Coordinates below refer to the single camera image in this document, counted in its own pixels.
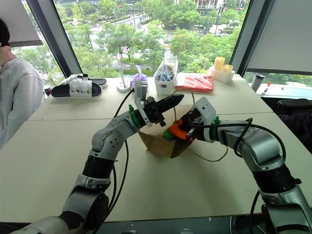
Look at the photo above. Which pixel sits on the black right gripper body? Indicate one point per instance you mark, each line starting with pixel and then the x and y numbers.
pixel 198 126

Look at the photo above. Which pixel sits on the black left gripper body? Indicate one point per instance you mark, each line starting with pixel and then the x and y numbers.
pixel 153 113

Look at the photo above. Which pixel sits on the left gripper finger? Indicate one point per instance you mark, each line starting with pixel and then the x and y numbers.
pixel 171 98
pixel 169 106

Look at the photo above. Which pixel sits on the orange carrot plush toy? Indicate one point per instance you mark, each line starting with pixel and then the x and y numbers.
pixel 176 130

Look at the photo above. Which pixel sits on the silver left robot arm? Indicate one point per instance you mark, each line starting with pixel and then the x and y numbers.
pixel 107 140

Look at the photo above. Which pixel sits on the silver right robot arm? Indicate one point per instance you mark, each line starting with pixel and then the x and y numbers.
pixel 263 148

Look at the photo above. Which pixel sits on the white bin with plastic bag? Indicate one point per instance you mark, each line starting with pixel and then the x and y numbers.
pixel 164 83

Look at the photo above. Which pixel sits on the red plastic bag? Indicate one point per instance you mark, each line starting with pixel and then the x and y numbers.
pixel 193 83

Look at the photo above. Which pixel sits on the brown paper bag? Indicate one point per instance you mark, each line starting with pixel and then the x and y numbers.
pixel 161 146

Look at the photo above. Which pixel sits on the purple plastic bag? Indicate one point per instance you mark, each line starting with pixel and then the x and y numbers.
pixel 137 79

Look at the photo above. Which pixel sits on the small white stand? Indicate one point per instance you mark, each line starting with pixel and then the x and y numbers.
pixel 123 84

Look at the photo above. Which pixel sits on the yellow plastic cup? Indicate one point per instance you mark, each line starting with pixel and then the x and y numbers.
pixel 228 68
pixel 219 63

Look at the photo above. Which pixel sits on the black and white slide sandal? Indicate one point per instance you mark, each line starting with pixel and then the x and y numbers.
pixel 100 81
pixel 78 90

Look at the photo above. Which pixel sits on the grey tumbler cup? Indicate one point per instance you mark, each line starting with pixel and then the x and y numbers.
pixel 257 83

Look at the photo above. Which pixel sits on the black chair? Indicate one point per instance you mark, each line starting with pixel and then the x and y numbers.
pixel 296 114

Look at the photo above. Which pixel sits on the dark red cup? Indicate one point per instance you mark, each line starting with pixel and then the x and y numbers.
pixel 47 91

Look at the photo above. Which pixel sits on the grey roller blind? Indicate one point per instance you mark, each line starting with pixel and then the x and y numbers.
pixel 17 22
pixel 282 34

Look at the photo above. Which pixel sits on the person in grey sweater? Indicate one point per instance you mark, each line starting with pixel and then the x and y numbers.
pixel 18 97

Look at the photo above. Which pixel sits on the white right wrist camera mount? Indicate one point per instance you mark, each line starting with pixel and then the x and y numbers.
pixel 206 108

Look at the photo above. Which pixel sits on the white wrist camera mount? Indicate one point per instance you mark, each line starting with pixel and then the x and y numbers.
pixel 206 108
pixel 140 90

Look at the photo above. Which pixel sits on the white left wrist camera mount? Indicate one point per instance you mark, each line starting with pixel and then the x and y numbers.
pixel 140 90

